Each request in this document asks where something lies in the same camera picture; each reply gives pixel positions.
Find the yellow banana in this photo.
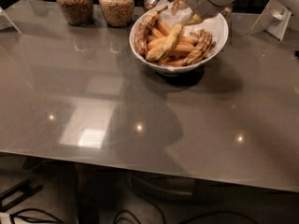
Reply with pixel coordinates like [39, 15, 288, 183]
[154, 22, 184, 63]

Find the white paper napkin in bowl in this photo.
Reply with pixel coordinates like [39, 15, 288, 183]
[156, 0, 218, 35]

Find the yellow bananas pile in bowl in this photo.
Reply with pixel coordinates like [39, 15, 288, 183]
[146, 20, 195, 64]

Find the brown spotted banana right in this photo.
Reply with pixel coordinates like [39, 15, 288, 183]
[182, 29, 213, 66]

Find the brown spotted banana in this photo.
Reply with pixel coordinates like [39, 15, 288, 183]
[182, 29, 213, 66]
[134, 6, 168, 57]

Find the brown spotted banana left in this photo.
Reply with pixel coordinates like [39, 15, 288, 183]
[134, 6, 168, 57]

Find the white ceramic bowl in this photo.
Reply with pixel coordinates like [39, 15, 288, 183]
[129, 0, 229, 76]

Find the glass jar of grains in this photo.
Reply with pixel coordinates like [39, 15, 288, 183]
[99, 0, 135, 27]
[221, 4, 234, 19]
[56, 0, 93, 26]

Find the white paper stand right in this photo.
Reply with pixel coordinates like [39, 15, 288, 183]
[249, 0, 292, 41]

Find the white paper stand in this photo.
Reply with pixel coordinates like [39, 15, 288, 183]
[249, 0, 292, 41]
[0, 7, 21, 34]

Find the glass jar of grains left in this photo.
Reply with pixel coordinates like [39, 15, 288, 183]
[56, 0, 93, 26]

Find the white paper stand left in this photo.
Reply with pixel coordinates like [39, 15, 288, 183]
[0, 7, 21, 34]

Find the dark table leg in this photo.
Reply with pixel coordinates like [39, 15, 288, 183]
[74, 163, 125, 224]

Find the black floor stand left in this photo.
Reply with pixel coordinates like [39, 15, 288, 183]
[0, 179, 43, 212]

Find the black cable on floor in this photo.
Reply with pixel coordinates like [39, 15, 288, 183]
[8, 207, 260, 224]

